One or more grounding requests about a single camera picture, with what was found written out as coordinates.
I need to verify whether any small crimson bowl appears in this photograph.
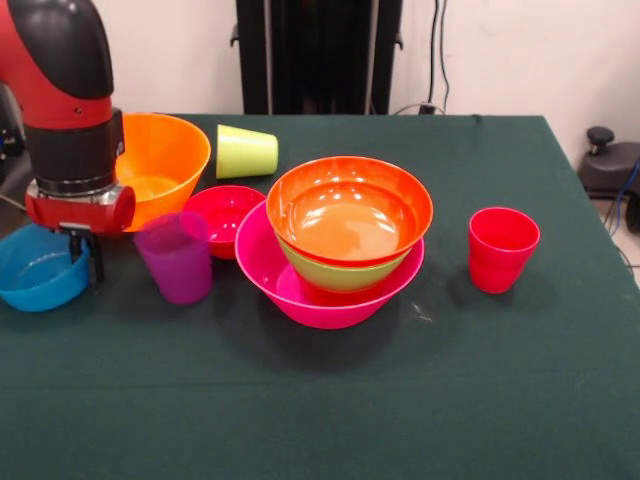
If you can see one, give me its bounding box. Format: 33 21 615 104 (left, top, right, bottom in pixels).
182 184 267 261

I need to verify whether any wide red-orange bowl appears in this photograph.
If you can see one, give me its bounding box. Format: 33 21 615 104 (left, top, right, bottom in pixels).
265 155 435 268

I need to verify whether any black pedestal leg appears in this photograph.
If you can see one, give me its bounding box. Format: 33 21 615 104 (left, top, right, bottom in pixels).
577 125 640 201

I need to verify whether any black hanging cable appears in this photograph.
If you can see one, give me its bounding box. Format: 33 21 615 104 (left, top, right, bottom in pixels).
427 0 451 114

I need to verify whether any blue bowl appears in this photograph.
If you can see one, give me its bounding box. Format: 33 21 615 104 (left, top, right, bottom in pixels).
0 223 92 314

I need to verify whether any large pink bowl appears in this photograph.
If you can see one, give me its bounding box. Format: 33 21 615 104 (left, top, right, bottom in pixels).
234 199 426 330

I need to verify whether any crimson cup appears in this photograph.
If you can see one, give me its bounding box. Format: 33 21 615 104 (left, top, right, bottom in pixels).
468 206 541 295

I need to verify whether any dark green tablecloth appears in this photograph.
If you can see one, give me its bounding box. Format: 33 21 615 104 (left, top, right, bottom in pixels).
0 113 640 480

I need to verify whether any large orange bowl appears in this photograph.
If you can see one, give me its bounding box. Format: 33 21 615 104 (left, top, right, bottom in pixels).
113 112 212 233

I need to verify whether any purple cup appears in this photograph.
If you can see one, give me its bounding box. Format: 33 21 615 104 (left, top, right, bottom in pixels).
133 211 214 306

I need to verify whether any green cup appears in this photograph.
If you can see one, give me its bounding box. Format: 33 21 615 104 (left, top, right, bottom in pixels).
215 123 279 180

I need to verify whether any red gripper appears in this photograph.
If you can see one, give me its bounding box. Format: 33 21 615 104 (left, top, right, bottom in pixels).
24 178 137 289

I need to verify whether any green bowl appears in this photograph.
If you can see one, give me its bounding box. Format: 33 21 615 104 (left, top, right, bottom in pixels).
276 237 414 294

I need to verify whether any blue floor cable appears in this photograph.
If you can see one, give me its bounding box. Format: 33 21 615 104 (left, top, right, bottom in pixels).
604 158 640 236

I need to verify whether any black computer case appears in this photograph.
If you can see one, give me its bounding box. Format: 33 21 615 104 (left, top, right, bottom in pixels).
0 82 26 161

